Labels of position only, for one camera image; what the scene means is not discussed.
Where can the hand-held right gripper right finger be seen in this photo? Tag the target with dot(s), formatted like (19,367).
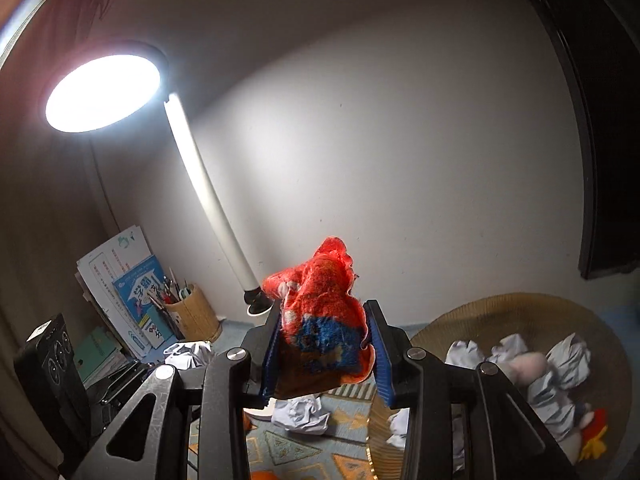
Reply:
(381,360)

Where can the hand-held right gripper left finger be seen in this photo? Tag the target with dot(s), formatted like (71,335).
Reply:
(270,360)

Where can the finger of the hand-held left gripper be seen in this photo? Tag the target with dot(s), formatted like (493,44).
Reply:
(122,372)
(117,402)

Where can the red blue knitted toy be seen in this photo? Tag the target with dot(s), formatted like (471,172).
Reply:
(320,310)

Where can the white cat plush toy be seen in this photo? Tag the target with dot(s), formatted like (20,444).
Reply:
(592,445)

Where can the flat stack of green books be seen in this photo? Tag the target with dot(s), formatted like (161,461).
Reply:
(97,355)

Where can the blue workbook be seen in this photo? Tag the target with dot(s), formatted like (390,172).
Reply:
(137,295)

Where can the bamboo pen holder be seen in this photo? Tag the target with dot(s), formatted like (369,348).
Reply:
(197,315)

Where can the bunch of pens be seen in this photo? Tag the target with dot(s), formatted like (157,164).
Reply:
(175,287)

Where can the patterned table mat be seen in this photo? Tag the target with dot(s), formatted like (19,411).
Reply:
(345,455)

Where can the tangerine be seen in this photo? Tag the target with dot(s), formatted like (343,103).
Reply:
(262,476)

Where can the pastel dango plush toy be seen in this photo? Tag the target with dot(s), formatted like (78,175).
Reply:
(525,365)

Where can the heap of crumpled paper balls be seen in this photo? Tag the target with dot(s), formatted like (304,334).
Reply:
(560,355)

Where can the white desk lamp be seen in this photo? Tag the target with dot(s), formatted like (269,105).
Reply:
(200,180)

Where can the dark panel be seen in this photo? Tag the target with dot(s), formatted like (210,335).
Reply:
(600,110)

